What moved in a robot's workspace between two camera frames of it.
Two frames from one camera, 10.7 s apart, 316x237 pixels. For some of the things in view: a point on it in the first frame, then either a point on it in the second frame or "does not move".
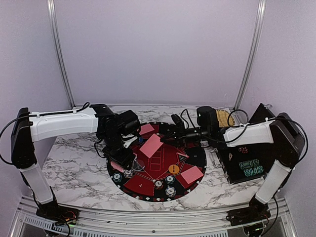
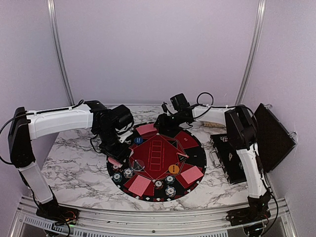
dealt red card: [145, 129] does not move
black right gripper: [180, 138] → [163, 123]
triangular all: [181, 157] does not move
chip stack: [158, 184] does not move
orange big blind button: [174, 169] does not move
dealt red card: [151, 146] → [139, 185]
